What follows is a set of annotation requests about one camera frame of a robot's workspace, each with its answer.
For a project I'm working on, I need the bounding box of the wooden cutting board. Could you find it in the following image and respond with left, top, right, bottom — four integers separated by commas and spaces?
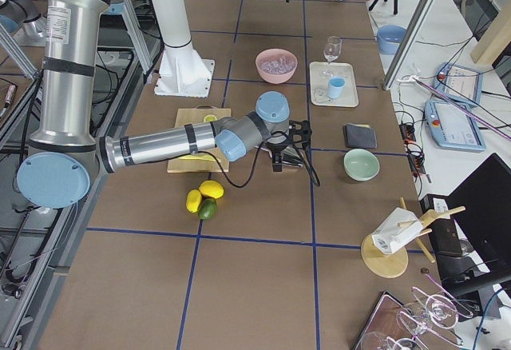
167, 108, 232, 173

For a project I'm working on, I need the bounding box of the hanging wine glass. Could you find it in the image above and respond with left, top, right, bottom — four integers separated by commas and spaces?
411, 268, 474, 329

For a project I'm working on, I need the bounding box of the blue bowl with fork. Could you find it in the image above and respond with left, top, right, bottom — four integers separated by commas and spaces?
376, 25, 406, 55

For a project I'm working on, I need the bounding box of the light blue plastic cup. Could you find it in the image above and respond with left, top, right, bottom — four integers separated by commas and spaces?
327, 76, 346, 99

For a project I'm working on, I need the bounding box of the whole yellow lemon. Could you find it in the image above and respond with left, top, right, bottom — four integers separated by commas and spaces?
199, 180, 224, 199

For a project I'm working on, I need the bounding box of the pink bowl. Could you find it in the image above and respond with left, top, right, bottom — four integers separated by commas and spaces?
255, 49, 298, 84

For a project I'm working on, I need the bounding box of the cream bear serving tray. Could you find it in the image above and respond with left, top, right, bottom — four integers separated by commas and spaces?
309, 62, 358, 108

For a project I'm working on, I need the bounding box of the black monitor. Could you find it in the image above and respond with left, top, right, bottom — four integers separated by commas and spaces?
430, 153, 510, 296

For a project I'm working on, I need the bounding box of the teach pendant tablet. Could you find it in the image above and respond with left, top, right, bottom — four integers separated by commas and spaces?
434, 63, 482, 107
424, 100, 486, 152

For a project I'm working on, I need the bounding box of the far teach pendant tablet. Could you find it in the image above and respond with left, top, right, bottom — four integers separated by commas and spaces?
434, 63, 482, 107

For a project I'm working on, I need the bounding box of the aluminium frame post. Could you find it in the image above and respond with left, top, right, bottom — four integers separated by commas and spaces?
382, 0, 435, 90

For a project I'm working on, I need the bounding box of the lemon half slice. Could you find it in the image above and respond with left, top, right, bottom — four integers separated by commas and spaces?
204, 114, 217, 122

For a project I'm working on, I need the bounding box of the green lime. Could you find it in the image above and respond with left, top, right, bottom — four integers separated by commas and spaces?
197, 198, 217, 221

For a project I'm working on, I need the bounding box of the white carton on stand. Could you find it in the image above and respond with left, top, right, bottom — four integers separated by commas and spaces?
370, 208, 422, 255

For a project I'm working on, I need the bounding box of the near teach pendant tablet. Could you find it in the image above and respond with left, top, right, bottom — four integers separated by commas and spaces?
424, 100, 486, 152

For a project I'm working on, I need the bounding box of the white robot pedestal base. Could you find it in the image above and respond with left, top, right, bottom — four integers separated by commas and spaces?
152, 0, 215, 97

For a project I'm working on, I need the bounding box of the wooden cup stand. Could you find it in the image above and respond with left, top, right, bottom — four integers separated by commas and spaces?
361, 197, 465, 278

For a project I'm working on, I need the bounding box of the green ceramic bowl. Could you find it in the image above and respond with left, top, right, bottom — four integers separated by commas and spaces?
343, 149, 380, 181

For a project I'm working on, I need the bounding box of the clear wine glass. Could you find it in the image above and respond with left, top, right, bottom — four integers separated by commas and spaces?
321, 36, 342, 78

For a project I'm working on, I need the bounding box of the pile of clear ice cubes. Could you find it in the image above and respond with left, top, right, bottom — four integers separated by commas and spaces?
259, 54, 296, 75

